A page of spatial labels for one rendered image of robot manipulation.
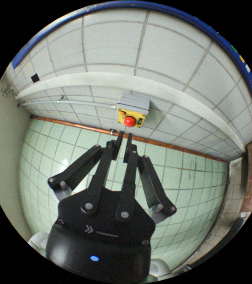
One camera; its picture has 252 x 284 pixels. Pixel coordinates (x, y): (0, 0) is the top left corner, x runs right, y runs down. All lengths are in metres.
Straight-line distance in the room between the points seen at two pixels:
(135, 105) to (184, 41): 0.26
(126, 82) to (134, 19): 0.21
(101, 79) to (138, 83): 0.11
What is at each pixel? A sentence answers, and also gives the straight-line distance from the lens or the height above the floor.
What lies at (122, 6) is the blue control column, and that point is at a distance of 0.26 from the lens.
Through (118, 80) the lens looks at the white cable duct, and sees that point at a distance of 0.29.
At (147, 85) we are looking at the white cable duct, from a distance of 0.28.
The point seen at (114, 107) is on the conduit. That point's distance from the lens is 0.34.
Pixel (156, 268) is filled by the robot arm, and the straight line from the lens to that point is 0.65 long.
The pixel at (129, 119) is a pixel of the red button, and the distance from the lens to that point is 0.30.
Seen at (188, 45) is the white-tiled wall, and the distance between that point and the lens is 0.27.
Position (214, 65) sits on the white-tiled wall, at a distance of 0.31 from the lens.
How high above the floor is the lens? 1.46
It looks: 2 degrees down
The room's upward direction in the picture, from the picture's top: 77 degrees counter-clockwise
